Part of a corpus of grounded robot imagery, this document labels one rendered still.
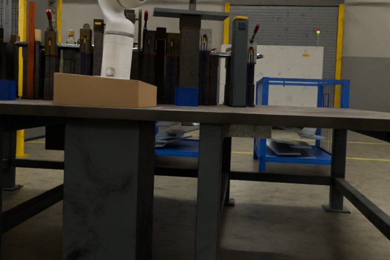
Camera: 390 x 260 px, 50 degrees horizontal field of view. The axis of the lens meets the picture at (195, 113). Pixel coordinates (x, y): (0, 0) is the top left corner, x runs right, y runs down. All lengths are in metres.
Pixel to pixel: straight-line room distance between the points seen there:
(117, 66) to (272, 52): 8.57
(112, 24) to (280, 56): 8.57
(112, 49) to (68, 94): 0.27
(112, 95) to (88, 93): 0.09
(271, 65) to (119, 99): 8.70
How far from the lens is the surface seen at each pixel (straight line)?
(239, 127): 2.62
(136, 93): 1.53
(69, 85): 1.61
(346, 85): 4.11
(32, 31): 2.34
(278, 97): 10.11
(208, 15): 2.11
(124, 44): 1.74
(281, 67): 10.14
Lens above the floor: 0.75
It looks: 3 degrees down
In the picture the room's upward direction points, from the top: 2 degrees clockwise
